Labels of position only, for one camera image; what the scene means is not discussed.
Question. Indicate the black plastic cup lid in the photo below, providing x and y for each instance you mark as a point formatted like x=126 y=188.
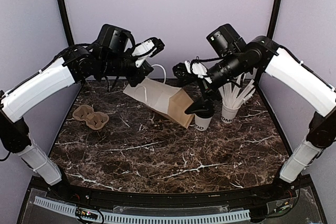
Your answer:
x=205 y=114

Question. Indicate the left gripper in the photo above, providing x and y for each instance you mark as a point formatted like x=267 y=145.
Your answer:
x=134 y=80

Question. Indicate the black front rail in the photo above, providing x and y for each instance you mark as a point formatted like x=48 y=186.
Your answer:
x=255 y=197

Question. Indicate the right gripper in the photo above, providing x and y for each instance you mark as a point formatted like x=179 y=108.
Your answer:
x=208 y=102

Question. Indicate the white cup holding straws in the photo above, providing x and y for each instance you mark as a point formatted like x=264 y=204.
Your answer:
x=228 y=114

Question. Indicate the brown pulp cup carrier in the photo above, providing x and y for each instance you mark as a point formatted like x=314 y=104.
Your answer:
x=94 y=120

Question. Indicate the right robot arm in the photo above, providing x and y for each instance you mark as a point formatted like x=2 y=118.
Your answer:
x=236 y=57

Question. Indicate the small circuit board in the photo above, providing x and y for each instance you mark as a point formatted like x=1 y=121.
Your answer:
x=85 y=214

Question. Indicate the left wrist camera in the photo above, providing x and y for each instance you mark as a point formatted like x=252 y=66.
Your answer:
x=148 y=48

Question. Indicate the left black frame post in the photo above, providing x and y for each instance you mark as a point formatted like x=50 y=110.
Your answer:
x=65 y=22

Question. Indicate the wrapped straw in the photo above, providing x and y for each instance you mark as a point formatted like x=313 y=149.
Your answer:
x=244 y=93
x=248 y=96
x=237 y=86
x=227 y=95

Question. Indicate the white paper coffee cup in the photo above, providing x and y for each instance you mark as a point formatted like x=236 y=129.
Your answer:
x=202 y=124

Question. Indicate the brown paper bag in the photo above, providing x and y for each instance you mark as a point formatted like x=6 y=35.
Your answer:
x=168 y=101

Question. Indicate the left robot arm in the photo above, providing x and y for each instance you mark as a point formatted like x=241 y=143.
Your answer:
x=113 y=54

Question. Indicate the white slotted cable duct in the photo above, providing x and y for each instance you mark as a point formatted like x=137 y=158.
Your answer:
x=68 y=209

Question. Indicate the black frame post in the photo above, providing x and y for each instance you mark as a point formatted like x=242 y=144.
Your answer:
x=65 y=22
x=275 y=3

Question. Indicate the right black frame post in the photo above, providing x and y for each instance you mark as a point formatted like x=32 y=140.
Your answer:
x=275 y=3

